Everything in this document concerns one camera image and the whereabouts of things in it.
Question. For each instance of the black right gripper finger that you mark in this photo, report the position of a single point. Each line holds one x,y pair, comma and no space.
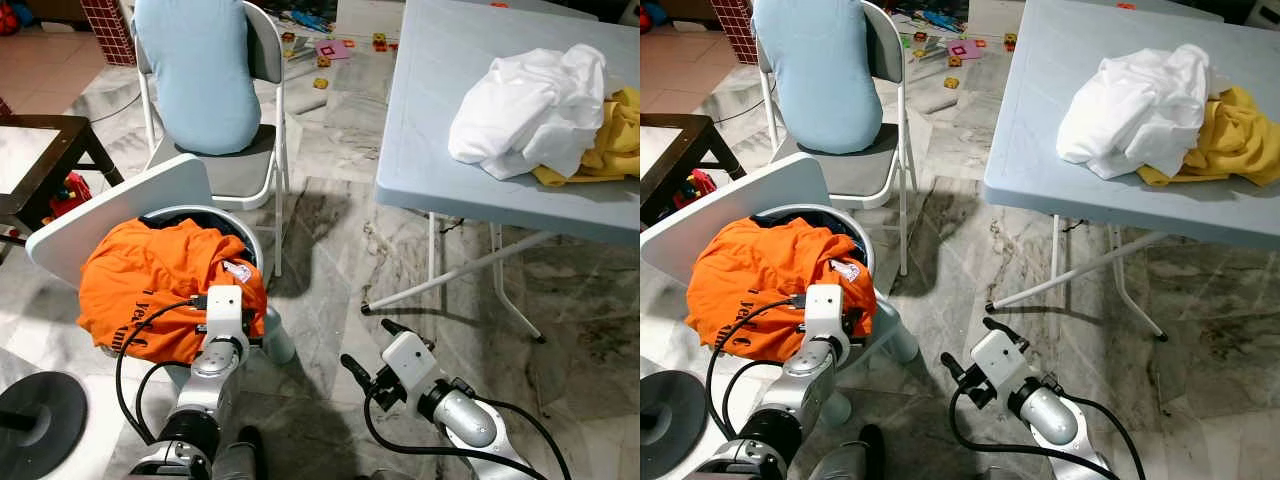
357,370
396,328
955,369
1002,329

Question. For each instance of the orange shirt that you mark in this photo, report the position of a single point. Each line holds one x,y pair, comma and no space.
760,280
150,280

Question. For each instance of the white shirt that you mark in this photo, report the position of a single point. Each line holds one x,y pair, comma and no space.
530,110
1140,110

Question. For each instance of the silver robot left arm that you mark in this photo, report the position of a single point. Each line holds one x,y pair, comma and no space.
805,380
210,380

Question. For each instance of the grey folding chair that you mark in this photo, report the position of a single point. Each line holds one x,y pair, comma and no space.
870,170
240,170

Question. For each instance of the white laundry bin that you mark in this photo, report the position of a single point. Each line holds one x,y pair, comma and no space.
120,200
740,195

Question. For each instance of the red plastic toy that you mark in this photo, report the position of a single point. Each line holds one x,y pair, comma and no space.
700,187
70,190

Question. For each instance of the black round stand base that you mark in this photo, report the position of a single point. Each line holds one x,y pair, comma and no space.
670,430
45,430

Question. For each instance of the dark wooden stool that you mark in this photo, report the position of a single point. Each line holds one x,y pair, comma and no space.
95,150
715,150

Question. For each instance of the light blue cushion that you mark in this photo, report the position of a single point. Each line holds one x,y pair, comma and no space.
195,70
815,70

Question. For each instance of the yellow shirt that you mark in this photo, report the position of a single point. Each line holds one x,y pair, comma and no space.
1235,140
615,140

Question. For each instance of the red brick pattern panel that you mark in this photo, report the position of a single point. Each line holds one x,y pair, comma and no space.
735,15
108,30

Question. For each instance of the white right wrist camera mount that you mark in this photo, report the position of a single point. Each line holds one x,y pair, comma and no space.
410,360
1000,358

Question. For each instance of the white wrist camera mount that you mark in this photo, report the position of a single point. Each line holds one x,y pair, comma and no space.
1000,358
410,360
825,310
225,310

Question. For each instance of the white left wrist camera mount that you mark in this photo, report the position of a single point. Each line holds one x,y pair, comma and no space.
825,310
225,310

